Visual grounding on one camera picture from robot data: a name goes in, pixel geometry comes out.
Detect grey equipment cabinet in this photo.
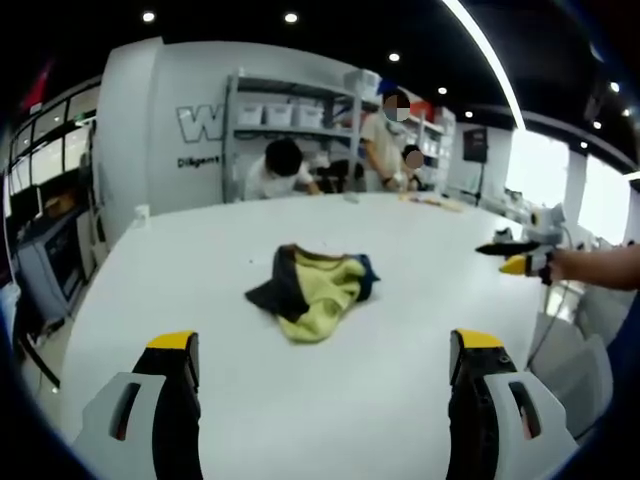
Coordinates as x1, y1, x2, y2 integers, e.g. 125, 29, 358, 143
13, 207, 89, 319

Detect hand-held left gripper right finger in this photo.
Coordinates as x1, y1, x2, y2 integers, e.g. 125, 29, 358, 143
446, 328, 581, 480

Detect white storage bin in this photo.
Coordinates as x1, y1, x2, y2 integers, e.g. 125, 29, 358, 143
292, 103, 326, 129
236, 103, 265, 127
263, 103, 294, 128

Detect black office chair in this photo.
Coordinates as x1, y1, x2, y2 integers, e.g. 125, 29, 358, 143
317, 158, 367, 195

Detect white chair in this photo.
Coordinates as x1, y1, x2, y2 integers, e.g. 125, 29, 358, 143
523, 308, 617, 444

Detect wooden items on table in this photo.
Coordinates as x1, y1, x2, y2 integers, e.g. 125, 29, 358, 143
397, 192, 465, 213

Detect black speaker on stand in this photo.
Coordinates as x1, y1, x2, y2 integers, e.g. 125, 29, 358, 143
462, 126, 490, 202

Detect white shelf unit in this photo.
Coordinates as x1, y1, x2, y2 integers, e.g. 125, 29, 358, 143
405, 105, 457, 195

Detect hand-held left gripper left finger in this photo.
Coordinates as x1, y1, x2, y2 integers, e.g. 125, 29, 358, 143
69, 329, 202, 480

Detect yellow and dark garment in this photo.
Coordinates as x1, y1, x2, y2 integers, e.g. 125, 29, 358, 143
244, 243, 383, 345

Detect grey metal shelf unit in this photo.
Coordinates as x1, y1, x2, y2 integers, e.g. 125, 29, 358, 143
221, 71, 365, 204

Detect person's right hand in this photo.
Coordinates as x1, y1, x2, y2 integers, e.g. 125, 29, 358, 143
546, 248, 584, 287

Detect long ceiling light strip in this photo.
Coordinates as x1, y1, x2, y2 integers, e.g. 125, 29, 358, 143
442, 0, 527, 132

